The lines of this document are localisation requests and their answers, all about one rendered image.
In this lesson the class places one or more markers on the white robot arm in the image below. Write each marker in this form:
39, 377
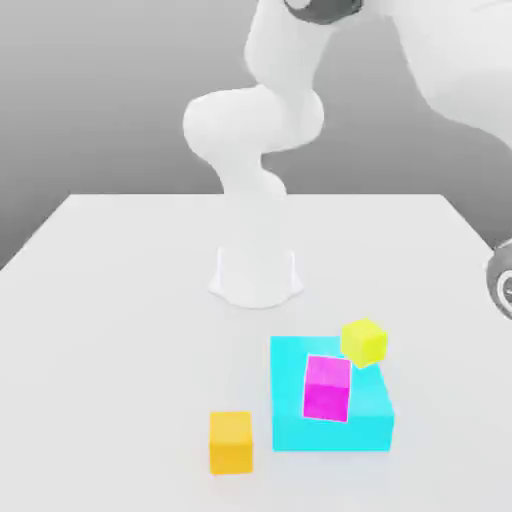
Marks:
256, 120

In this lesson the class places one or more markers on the small yellow cube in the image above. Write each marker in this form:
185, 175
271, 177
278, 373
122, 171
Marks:
364, 342

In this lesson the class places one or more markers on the small magenta cube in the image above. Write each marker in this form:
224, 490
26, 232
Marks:
326, 394

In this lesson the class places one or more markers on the small orange cube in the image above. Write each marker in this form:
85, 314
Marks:
231, 444

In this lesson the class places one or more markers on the large cyan box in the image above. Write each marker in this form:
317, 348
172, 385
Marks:
288, 416

